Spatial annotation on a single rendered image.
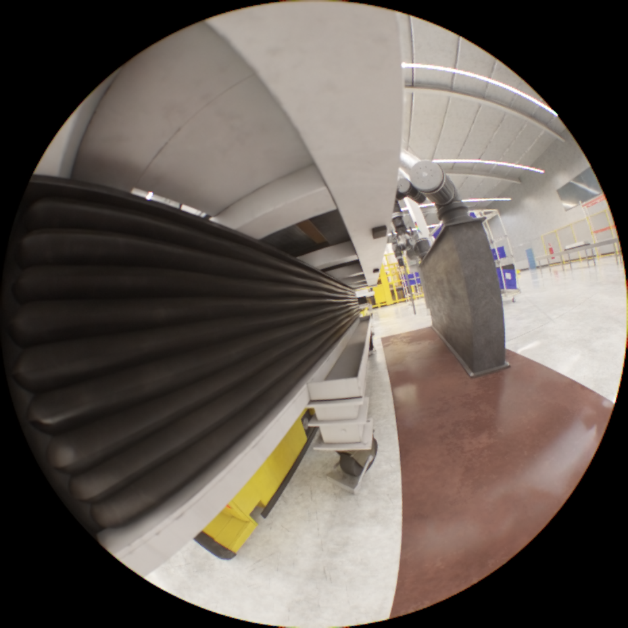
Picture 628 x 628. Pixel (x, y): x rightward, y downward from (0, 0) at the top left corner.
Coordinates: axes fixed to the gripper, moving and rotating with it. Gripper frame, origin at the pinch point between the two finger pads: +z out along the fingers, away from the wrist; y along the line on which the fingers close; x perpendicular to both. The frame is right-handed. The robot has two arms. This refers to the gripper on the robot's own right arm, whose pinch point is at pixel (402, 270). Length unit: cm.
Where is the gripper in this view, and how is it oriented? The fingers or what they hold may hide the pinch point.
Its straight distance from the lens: 271.8
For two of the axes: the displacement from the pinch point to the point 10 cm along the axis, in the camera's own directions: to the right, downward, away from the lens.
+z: 2.3, 9.7, 0.1
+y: 8.7, -2.0, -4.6
